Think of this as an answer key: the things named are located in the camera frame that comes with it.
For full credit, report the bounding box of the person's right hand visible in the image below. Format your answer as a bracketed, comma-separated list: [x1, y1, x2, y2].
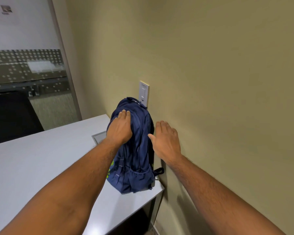
[148, 120, 182, 166]

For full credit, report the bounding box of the person's left hand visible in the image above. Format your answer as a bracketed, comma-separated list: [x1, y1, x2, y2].
[106, 110, 133, 146]

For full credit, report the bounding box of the navy blue backpack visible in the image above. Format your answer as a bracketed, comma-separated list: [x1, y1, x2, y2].
[106, 97, 165, 194]

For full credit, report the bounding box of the person's left forearm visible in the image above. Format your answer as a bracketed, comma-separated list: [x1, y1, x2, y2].
[0, 139, 121, 235]

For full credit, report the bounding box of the person's right forearm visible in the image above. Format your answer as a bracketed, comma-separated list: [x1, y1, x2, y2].
[165, 155, 287, 235]

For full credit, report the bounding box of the dotted frosted glass partition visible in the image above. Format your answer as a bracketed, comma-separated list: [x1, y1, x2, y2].
[0, 48, 70, 94]

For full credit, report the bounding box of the white wall switch plate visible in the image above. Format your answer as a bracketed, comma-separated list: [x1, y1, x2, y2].
[138, 81, 150, 108]

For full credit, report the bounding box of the grey table cable hatch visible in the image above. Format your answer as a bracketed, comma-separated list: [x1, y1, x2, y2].
[92, 131, 107, 146]

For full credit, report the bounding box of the grey partition frame post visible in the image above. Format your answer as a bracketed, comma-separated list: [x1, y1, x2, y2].
[47, 0, 83, 121]

